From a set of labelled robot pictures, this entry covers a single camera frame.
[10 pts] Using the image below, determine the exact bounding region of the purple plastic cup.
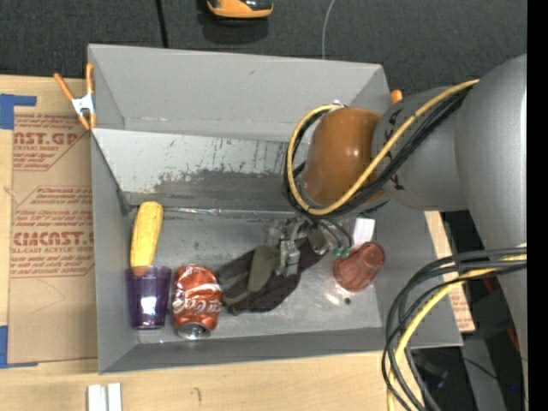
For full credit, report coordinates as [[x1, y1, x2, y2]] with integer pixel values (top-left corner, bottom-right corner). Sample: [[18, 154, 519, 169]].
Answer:
[[124, 265, 173, 331]]

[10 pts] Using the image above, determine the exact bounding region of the clear red plastic cup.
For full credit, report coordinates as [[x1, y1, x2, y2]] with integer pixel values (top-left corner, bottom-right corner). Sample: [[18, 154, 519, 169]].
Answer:
[[332, 241, 386, 292]]

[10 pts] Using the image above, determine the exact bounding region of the crushed red soda can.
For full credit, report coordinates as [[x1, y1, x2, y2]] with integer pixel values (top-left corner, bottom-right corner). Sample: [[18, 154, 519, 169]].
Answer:
[[171, 264, 224, 341]]

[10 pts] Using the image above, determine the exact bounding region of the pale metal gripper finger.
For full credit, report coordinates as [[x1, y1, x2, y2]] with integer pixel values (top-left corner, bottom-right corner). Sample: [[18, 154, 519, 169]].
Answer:
[[279, 246, 301, 278]]

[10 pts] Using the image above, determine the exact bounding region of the dark brown and olive cloth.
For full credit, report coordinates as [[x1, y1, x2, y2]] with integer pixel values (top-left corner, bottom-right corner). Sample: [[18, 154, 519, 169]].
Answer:
[[216, 237, 331, 315]]

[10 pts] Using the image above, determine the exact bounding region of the brown cardboard board, red print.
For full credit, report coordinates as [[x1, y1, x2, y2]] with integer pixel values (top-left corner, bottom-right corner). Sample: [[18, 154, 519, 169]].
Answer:
[[0, 74, 477, 366]]

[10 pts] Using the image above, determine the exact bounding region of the grey metal bin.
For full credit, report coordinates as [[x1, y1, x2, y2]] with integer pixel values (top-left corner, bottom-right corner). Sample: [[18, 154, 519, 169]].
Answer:
[[86, 44, 464, 375]]

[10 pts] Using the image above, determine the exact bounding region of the yellow toy corn cob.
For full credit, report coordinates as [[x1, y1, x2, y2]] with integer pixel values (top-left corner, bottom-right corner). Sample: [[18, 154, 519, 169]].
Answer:
[[129, 200, 164, 274]]

